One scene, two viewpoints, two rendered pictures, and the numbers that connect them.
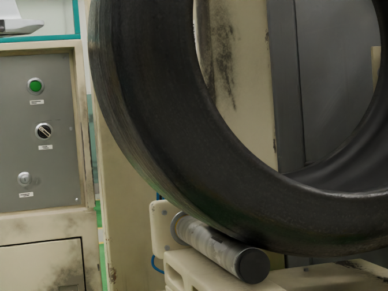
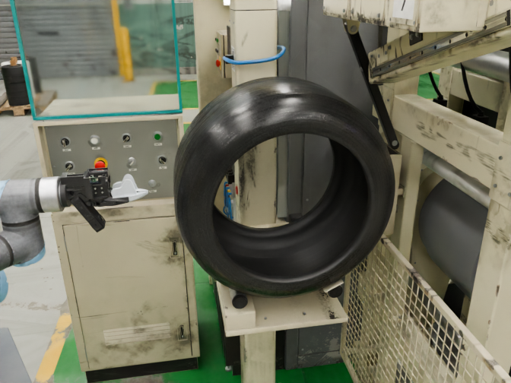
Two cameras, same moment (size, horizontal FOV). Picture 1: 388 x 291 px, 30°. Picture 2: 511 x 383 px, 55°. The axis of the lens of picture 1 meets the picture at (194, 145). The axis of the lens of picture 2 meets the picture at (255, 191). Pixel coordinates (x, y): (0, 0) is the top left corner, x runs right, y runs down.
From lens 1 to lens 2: 70 cm
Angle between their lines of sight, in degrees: 21
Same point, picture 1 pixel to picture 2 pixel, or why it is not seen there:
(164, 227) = not seen: hidden behind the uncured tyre
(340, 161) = (303, 225)
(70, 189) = not seen: hidden behind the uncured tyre
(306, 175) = (284, 232)
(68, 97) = (176, 141)
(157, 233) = not seen: hidden behind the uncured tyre
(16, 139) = (147, 163)
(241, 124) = (258, 194)
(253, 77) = (266, 171)
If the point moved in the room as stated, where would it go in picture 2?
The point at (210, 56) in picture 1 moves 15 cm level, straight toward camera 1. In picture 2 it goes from (242, 161) to (236, 178)
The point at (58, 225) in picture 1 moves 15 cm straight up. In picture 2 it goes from (169, 209) to (166, 175)
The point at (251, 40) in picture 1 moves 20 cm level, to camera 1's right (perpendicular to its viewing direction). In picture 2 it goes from (266, 152) to (327, 153)
